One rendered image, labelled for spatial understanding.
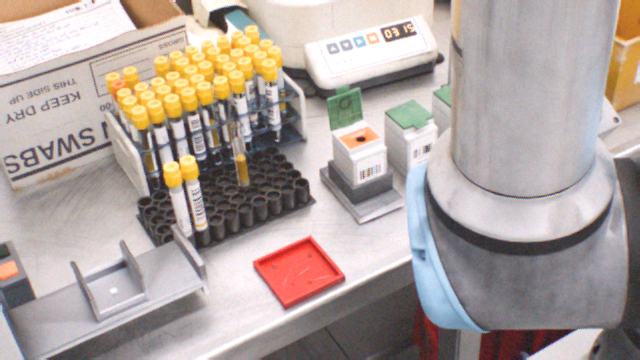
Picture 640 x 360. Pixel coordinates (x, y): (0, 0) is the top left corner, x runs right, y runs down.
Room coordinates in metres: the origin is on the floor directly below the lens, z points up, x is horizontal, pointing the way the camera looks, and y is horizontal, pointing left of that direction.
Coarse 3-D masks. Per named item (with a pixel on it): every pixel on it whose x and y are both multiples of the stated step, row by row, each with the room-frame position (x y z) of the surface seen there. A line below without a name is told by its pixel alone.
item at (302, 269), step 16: (304, 240) 0.62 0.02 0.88; (272, 256) 0.60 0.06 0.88; (288, 256) 0.60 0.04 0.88; (304, 256) 0.60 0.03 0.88; (320, 256) 0.60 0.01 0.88; (272, 272) 0.58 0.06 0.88; (288, 272) 0.58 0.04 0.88; (304, 272) 0.58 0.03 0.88; (320, 272) 0.58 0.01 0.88; (336, 272) 0.58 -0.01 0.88; (272, 288) 0.56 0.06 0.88; (288, 288) 0.56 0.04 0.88; (304, 288) 0.56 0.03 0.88; (320, 288) 0.55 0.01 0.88; (288, 304) 0.54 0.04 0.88
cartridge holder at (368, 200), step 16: (320, 176) 0.72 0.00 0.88; (336, 176) 0.69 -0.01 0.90; (384, 176) 0.68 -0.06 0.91; (336, 192) 0.69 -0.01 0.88; (352, 192) 0.66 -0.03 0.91; (368, 192) 0.67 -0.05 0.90; (384, 192) 0.68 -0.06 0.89; (352, 208) 0.66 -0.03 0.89; (368, 208) 0.65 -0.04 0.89; (384, 208) 0.66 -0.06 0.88
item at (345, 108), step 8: (336, 88) 0.72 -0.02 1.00; (344, 88) 0.73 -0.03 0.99; (360, 88) 0.73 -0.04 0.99; (336, 96) 0.72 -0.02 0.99; (344, 96) 0.72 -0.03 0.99; (352, 96) 0.73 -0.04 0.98; (360, 96) 0.73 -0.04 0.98; (328, 104) 0.71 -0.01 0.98; (336, 104) 0.72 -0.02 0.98; (344, 104) 0.72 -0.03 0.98; (352, 104) 0.72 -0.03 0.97; (360, 104) 0.73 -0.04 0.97; (328, 112) 0.71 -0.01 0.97; (336, 112) 0.72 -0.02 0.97; (344, 112) 0.72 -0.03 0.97; (352, 112) 0.72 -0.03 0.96; (360, 112) 0.73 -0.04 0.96; (336, 120) 0.71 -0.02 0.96; (344, 120) 0.72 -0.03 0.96; (352, 120) 0.72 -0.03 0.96; (336, 128) 0.71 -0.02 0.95
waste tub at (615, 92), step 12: (624, 0) 0.97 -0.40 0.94; (636, 0) 0.95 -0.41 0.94; (624, 12) 0.96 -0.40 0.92; (636, 12) 0.95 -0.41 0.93; (624, 24) 0.96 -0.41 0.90; (636, 24) 0.94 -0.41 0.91; (624, 36) 0.95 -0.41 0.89; (636, 36) 0.94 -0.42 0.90; (612, 48) 0.81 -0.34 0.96; (624, 48) 0.80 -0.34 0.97; (636, 48) 0.81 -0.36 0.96; (612, 60) 0.81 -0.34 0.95; (624, 60) 0.80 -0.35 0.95; (636, 60) 0.81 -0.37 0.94; (612, 72) 0.81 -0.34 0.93; (624, 72) 0.81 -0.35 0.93; (636, 72) 0.81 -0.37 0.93; (612, 84) 0.81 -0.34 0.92; (624, 84) 0.81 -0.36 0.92; (636, 84) 0.82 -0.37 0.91; (612, 96) 0.80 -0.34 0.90; (624, 96) 0.81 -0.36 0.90; (636, 96) 0.82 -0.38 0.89; (624, 108) 0.81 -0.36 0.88
